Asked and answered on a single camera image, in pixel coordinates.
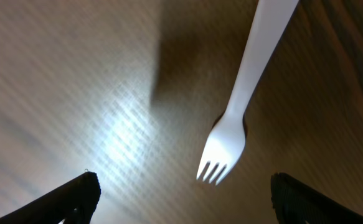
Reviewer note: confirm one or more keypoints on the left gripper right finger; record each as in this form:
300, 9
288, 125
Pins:
295, 202

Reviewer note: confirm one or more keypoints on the white fork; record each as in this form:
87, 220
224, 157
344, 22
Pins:
227, 139

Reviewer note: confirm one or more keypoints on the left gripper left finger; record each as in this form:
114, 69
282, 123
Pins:
72, 202

